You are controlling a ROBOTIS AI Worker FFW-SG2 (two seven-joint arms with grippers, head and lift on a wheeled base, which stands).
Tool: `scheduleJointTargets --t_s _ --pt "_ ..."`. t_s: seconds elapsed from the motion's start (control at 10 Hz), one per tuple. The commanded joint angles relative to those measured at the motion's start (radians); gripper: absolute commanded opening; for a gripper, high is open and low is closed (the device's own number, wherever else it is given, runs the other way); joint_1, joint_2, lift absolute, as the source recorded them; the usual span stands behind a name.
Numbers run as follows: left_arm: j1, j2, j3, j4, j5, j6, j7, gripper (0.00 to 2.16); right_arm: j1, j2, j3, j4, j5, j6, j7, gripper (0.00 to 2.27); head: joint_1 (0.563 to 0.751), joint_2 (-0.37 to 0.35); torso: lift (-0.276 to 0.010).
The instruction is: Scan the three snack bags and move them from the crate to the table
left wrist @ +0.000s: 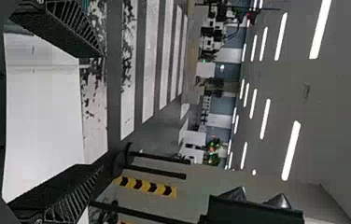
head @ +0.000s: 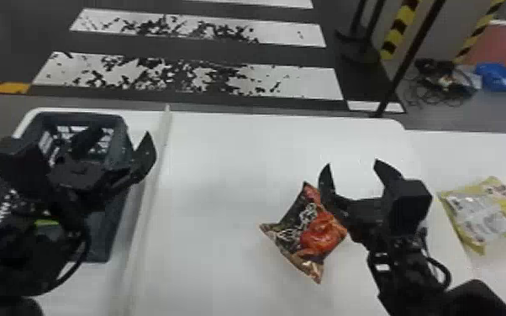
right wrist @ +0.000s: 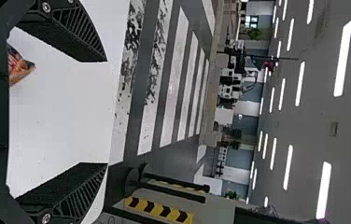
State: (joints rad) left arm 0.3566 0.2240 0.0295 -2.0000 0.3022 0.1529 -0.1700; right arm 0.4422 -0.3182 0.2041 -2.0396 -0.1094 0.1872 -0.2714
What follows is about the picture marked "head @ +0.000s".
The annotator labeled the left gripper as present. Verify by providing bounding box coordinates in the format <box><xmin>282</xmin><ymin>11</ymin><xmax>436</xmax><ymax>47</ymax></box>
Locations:
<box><xmin>50</xmin><ymin>124</ymin><xmax>158</xmax><ymax>209</ymax></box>

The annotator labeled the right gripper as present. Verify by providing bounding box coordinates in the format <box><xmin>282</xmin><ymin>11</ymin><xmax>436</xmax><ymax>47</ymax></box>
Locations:
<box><xmin>317</xmin><ymin>158</ymin><xmax>403</xmax><ymax>254</ymax></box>

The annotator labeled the red snack packet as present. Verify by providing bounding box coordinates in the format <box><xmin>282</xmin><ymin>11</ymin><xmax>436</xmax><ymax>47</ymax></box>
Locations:
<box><xmin>259</xmin><ymin>181</ymin><xmax>350</xmax><ymax>285</ymax></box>

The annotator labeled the black crate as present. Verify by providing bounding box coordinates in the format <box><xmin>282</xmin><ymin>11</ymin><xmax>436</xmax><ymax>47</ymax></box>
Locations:
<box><xmin>0</xmin><ymin>111</ymin><xmax>143</xmax><ymax>264</ymax></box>

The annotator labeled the yellow snack packet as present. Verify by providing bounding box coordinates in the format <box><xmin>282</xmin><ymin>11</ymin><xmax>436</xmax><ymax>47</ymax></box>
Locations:
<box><xmin>436</xmin><ymin>176</ymin><xmax>506</xmax><ymax>256</ymax></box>

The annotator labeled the blue bag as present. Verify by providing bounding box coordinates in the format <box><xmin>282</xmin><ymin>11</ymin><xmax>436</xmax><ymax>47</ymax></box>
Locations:
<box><xmin>473</xmin><ymin>61</ymin><xmax>506</xmax><ymax>93</ymax></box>

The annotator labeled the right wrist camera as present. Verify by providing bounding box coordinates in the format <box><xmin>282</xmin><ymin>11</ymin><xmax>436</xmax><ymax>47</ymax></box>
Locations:
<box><xmin>384</xmin><ymin>177</ymin><xmax>434</xmax><ymax>236</ymax></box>

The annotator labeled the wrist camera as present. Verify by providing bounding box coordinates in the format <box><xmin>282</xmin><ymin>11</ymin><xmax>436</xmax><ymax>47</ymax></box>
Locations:
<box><xmin>384</xmin><ymin>177</ymin><xmax>434</xmax><ymax>236</ymax></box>
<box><xmin>0</xmin><ymin>135</ymin><xmax>58</xmax><ymax>202</ymax></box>

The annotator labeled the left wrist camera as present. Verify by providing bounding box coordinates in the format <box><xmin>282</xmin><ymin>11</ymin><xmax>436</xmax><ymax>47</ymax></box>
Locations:
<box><xmin>0</xmin><ymin>135</ymin><xmax>58</xmax><ymax>202</ymax></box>

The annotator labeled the black cable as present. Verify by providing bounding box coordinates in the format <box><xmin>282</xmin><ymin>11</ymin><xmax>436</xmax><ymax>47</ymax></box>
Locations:
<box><xmin>45</xmin><ymin>231</ymin><xmax>92</xmax><ymax>292</ymax></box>
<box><xmin>400</xmin><ymin>57</ymin><xmax>479</xmax><ymax>108</ymax></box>

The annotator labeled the yellow black striped post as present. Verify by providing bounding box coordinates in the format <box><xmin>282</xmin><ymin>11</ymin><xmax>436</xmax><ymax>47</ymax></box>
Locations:
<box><xmin>453</xmin><ymin>0</ymin><xmax>506</xmax><ymax>66</ymax></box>
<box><xmin>378</xmin><ymin>0</ymin><xmax>421</xmax><ymax>61</ymax></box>

